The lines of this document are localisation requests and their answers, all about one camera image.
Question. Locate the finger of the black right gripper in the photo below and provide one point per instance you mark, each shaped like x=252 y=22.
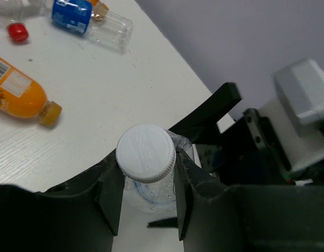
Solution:
x=163 y=223

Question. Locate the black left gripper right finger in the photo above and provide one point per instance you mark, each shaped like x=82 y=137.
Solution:
x=214 y=217

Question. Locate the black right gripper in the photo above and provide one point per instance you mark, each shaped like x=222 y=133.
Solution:
x=248 y=152

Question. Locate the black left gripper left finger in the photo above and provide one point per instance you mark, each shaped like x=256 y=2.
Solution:
x=80 y=214

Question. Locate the clear bottle blue label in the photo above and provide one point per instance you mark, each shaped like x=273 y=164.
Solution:
x=146 y=154

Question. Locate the orange juice bottle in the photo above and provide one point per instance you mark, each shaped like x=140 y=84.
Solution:
x=24 y=98
x=99 y=10

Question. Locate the blue label bottle far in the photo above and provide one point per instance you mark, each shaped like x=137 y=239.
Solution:
x=113 y=32

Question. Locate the red bottle cap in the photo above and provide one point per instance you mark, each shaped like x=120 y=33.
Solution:
x=17 y=32

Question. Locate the crushed red label bottle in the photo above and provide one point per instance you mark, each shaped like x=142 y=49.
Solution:
x=13 y=12

